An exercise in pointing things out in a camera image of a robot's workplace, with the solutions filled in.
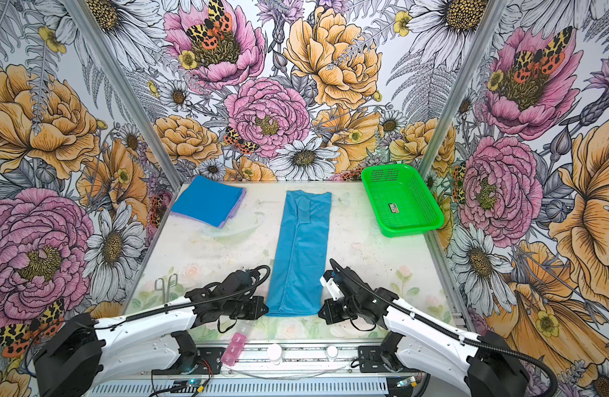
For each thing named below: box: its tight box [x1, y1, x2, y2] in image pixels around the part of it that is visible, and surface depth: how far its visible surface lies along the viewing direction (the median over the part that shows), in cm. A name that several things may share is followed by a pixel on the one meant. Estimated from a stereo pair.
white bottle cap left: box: [267, 343, 283, 366], surface depth 71 cm
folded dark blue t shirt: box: [170, 175, 243, 228], surface depth 115 cm
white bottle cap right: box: [325, 344, 339, 362], surface depth 72 cm
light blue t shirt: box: [264, 190, 332, 317], surface depth 99 cm
